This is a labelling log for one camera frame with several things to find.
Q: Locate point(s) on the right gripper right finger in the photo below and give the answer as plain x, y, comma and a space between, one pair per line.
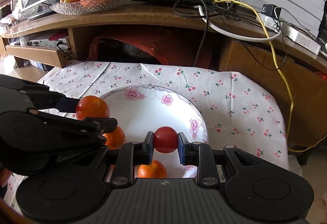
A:
200, 155

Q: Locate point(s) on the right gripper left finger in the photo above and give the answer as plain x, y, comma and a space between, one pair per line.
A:
128, 157

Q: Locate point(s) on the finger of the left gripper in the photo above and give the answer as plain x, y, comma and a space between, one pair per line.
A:
43, 98
91, 126

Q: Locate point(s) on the large red tomato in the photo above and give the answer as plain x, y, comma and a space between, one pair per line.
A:
92, 106

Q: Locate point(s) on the orange tangerine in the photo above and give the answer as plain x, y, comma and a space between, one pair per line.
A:
156, 170
115, 139

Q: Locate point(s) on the round red cherry tomato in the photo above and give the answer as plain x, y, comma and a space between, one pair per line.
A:
165, 140

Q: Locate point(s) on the white floral porcelain plate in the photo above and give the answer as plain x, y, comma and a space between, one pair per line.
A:
145, 108

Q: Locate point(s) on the cherry print tablecloth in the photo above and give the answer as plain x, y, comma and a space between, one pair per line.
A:
236, 110

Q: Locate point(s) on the glass fruit bowl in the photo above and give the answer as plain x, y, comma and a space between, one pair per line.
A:
87, 6

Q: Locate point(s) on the wooden TV cabinet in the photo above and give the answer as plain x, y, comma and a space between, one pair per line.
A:
293, 75

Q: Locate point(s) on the white power strip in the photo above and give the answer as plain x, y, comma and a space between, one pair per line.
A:
296, 35

